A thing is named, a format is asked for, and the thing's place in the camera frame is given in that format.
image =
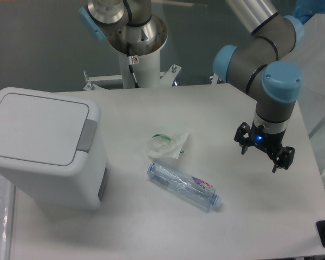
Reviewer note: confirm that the translucent plastic sheet left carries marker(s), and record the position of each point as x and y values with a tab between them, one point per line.
7	200

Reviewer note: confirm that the crumpled clear plastic wrapper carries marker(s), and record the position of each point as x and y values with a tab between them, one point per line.
165	146

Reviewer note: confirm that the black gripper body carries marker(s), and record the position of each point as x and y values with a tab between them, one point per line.
271	144

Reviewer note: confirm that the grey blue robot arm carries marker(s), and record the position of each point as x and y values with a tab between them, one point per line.
258	70

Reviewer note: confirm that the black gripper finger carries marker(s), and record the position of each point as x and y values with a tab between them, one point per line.
283	158
243	137

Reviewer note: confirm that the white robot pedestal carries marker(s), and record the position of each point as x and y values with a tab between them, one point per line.
138	50

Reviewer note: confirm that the white trash can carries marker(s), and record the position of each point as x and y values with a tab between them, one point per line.
51	147

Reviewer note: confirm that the clear plastic water bottle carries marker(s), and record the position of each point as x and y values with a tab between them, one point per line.
193	190

